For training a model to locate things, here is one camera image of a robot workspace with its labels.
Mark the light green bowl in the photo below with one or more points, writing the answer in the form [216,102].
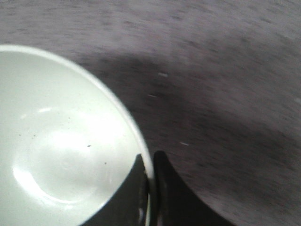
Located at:
[67,143]

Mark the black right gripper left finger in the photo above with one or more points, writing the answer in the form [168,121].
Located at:
[128,205]

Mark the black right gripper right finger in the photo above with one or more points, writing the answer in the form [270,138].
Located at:
[179,205]

